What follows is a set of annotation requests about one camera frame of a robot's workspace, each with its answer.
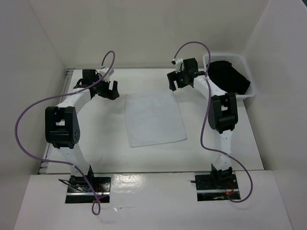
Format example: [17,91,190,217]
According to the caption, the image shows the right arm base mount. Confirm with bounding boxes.
[190,165,241,201]

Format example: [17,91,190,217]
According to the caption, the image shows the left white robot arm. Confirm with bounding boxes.
[45,68,119,192]

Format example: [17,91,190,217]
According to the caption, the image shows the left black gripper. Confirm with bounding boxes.
[92,74,118,100]

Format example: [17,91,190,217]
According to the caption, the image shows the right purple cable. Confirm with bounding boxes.
[174,41,254,203]

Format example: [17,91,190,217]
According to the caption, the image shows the white plastic basket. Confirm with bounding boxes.
[210,53,257,101]

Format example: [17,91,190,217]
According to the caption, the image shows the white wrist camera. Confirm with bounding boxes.
[171,58,184,73]
[98,68,114,81]

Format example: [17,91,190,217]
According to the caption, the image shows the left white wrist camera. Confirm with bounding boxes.
[98,68,114,81]

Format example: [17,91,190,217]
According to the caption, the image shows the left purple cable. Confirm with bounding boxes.
[14,50,116,216]

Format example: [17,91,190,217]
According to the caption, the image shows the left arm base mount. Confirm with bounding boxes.
[58,175,111,204]

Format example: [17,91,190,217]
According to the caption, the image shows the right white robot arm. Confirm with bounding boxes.
[167,58,238,189]

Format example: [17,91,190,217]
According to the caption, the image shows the white skirt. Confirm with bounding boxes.
[125,90,187,148]

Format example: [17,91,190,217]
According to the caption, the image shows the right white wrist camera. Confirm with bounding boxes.
[171,58,184,73]

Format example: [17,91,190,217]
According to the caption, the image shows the purple cable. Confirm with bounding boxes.
[174,41,254,203]
[14,50,116,216]

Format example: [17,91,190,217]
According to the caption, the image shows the black skirt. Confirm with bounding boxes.
[208,60,251,95]

